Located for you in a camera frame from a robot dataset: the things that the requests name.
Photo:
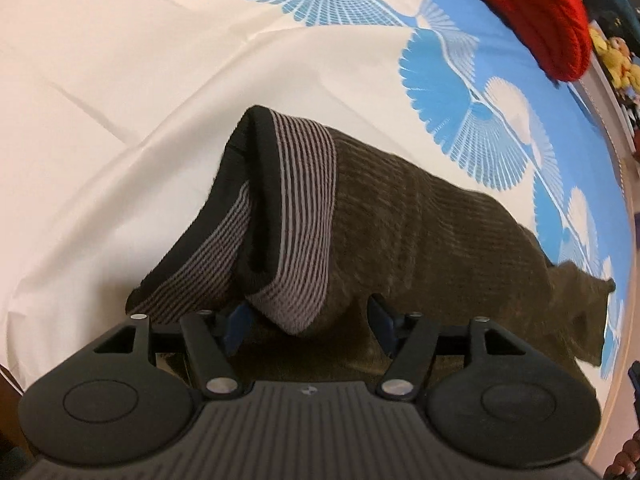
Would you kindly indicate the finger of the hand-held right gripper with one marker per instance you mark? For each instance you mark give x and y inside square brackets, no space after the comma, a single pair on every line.
[635,377]

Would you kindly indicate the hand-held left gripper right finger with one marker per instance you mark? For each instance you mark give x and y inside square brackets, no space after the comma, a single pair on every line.
[382,322]

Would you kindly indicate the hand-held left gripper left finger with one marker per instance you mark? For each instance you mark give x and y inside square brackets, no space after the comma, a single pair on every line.
[237,327]

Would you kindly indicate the person's right hand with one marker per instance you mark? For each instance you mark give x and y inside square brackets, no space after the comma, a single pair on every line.
[625,460]

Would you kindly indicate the blue white printed bed sheet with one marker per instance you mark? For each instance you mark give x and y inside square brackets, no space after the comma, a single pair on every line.
[125,85]

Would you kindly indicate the yellow duck plush toy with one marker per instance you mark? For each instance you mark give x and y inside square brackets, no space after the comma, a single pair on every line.
[620,62]

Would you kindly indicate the red folded blanket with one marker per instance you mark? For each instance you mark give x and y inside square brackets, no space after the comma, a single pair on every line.
[525,5]

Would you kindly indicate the wooden bed frame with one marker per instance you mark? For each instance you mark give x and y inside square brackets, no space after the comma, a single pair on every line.
[631,260]

